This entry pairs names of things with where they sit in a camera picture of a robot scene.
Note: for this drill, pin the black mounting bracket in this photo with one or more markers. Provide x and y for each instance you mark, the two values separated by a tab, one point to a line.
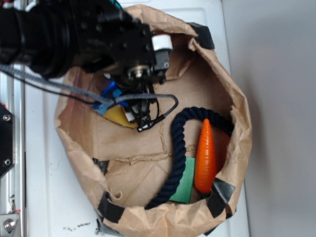
6	140

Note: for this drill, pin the brown paper bag bin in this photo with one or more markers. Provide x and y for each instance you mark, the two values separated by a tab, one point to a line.
120	170

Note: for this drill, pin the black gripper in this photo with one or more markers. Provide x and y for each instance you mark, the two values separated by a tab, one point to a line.
116	43

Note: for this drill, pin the aluminium frame rail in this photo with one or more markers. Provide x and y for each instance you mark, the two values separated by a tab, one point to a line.
13	216

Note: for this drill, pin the blue sponge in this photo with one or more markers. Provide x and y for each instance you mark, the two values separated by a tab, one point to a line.
111	92

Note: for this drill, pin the orange plastic carrot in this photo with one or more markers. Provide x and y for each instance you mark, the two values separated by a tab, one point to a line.
205	168

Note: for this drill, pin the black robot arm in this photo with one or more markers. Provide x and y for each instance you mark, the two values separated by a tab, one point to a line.
45	41

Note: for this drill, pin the white plastic tray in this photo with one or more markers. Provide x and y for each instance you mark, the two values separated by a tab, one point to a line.
56	203

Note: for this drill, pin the green sponge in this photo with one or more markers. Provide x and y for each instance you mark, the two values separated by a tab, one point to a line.
184	190

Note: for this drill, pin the yellow sponge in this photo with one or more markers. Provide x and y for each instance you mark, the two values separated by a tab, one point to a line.
117	116

